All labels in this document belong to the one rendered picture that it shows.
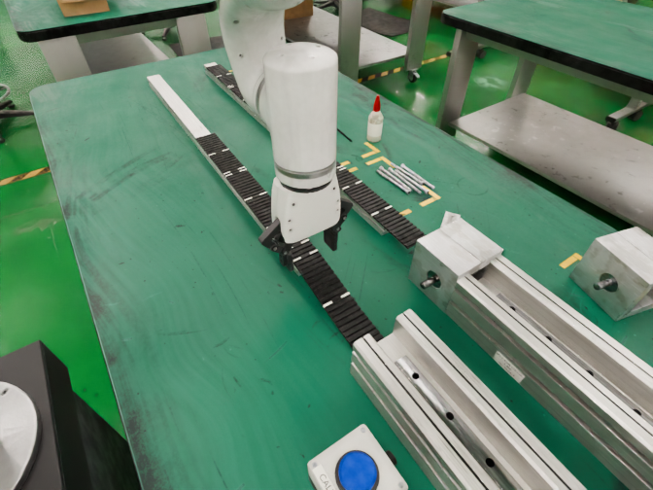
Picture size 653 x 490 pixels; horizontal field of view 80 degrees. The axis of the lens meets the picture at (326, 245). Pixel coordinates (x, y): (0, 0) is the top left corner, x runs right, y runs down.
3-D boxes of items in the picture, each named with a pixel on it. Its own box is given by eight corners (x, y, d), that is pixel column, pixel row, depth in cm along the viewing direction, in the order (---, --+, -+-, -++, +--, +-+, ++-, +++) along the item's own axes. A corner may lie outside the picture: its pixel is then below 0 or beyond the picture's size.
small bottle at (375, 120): (374, 133, 104) (378, 90, 95) (384, 139, 102) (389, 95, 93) (363, 138, 102) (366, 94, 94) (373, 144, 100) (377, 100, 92)
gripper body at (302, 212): (322, 145, 57) (322, 204, 65) (259, 166, 53) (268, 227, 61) (351, 169, 53) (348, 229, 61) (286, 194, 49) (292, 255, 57)
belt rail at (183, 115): (150, 86, 125) (146, 77, 123) (161, 84, 127) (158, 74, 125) (298, 276, 69) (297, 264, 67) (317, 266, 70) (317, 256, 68)
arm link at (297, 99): (258, 148, 53) (293, 180, 48) (244, 45, 44) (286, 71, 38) (310, 130, 56) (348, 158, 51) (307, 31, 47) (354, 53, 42)
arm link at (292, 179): (317, 132, 56) (318, 151, 58) (262, 150, 53) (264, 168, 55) (351, 158, 51) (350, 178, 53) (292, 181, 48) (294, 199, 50)
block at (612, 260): (558, 280, 68) (583, 241, 61) (607, 263, 71) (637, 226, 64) (602, 326, 61) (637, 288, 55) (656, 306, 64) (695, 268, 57)
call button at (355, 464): (330, 470, 42) (330, 465, 41) (360, 448, 44) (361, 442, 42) (352, 507, 40) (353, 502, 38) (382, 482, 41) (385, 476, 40)
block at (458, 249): (396, 284, 67) (405, 245, 61) (448, 256, 72) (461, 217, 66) (433, 320, 62) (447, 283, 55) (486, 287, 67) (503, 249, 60)
